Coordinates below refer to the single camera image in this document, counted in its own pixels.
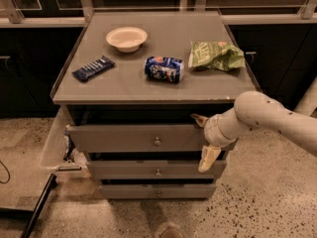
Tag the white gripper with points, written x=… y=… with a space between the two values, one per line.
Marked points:
x=212 y=132

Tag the grey top drawer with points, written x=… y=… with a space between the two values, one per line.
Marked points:
x=137 y=138

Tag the grey drawer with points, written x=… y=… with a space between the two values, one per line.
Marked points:
x=153 y=170
x=164 y=191
x=137 y=138

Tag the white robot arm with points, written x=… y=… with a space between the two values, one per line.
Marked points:
x=252 y=111

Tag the grey bottom drawer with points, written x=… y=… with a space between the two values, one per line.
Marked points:
x=164 y=191

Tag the grey drawer cabinet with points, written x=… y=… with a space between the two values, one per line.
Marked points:
x=123 y=95

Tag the grey middle drawer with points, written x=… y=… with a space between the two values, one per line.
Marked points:
x=153 y=170

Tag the blue soda can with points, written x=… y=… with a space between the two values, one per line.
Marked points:
x=165 y=69

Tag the green chip bag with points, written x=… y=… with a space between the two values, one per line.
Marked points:
x=216 y=55

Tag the white paper bowl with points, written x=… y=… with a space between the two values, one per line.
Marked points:
x=126 y=39

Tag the blue snack bar wrapper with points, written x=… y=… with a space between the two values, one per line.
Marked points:
x=93 y=69

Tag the snack packets in bin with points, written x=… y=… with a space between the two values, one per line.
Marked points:
x=69 y=148

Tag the clear plastic bin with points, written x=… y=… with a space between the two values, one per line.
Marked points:
x=53 y=151

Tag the black metal bar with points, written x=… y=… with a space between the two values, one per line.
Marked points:
x=51 y=183

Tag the metal railing frame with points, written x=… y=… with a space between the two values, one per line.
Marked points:
x=67 y=13

